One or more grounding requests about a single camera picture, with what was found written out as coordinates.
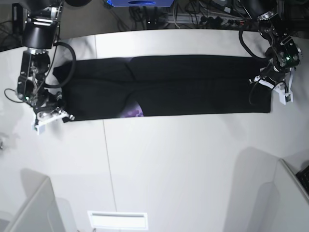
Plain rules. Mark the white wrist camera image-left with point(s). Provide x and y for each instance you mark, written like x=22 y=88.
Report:
x=43 y=118

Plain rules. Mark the black keyboard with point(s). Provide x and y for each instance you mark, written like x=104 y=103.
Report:
x=303 y=177

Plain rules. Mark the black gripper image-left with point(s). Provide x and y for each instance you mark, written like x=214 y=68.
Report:
x=47 y=102

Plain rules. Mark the blue box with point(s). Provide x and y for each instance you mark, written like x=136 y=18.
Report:
x=135 y=3

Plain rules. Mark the black robot arm image-left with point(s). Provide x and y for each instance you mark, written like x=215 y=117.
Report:
x=39 y=36

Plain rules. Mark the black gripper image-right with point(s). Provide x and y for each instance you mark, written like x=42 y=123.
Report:
x=273 y=74

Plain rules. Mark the black T-shirt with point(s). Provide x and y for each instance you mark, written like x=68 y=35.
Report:
x=165 y=86

